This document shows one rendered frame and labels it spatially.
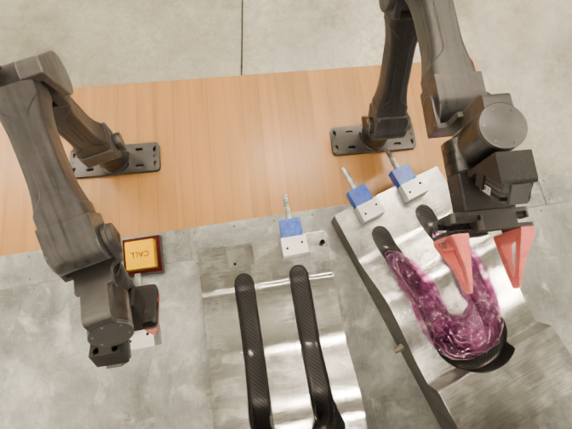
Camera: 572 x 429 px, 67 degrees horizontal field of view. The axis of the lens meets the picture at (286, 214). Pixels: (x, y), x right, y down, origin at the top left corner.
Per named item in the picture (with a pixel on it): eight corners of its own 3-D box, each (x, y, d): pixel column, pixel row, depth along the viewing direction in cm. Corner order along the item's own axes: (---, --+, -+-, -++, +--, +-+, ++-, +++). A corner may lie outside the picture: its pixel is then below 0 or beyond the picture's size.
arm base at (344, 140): (427, 134, 95) (421, 105, 97) (338, 142, 94) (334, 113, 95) (415, 149, 103) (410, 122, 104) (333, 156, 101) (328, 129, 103)
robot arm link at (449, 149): (506, 171, 54) (495, 120, 56) (463, 174, 54) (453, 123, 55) (480, 186, 61) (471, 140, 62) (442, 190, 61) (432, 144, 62)
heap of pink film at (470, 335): (374, 256, 89) (385, 250, 82) (447, 220, 92) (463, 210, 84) (440, 375, 84) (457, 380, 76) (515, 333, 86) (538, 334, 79)
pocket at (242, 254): (226, 248, 89) (225, 245, 86) (252, 244, 90) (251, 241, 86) (230, 270, 88) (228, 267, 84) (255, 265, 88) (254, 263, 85)
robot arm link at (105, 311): (154, 330, 58) (116, 286, 49) (91, 355, 57) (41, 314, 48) (142, 265, 66) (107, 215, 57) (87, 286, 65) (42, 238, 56)
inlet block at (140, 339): (128, 277, 81) (118, 274, 76) (155, 272, 82) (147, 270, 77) (134, 347, 79) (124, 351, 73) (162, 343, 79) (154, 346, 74)
